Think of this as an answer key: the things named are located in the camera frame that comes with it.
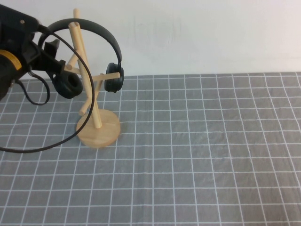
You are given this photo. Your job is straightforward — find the thin short black cable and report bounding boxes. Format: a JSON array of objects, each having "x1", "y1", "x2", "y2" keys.
[{"x1": 15, "y1": 70, "x2": 51, "y2": 106}]

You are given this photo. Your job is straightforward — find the long thick black cable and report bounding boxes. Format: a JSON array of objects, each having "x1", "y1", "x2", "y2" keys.
[{"x1": 0, "y1": 23, "x2": 95, "y2": 153}]

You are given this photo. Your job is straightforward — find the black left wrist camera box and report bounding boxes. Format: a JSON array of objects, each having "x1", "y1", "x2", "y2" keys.
[{"x1": 0, "y1": 6, "x2": 40, "y2": 33}]

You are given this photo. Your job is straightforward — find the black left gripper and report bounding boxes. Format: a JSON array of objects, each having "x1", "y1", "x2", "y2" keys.
[{"x1": 0, "y1": 23, "x2": 66, "y2": 78}]

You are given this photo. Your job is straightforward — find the black over-ear headphones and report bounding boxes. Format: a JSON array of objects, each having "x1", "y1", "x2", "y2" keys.
[{"x1": 37, "y1": 19, "x2": 125, "y2": 100}]

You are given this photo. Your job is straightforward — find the grey white-checked tablecloth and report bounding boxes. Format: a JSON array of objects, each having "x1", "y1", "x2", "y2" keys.
[{"x1": 0, "y1": 72, "x2": 301, "y2": 226}]

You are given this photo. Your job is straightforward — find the wooden branched headphone stand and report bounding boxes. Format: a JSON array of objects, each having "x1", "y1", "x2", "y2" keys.
[{"x1": 65, "y1": 8, "x2": 121, "y2": 149}]

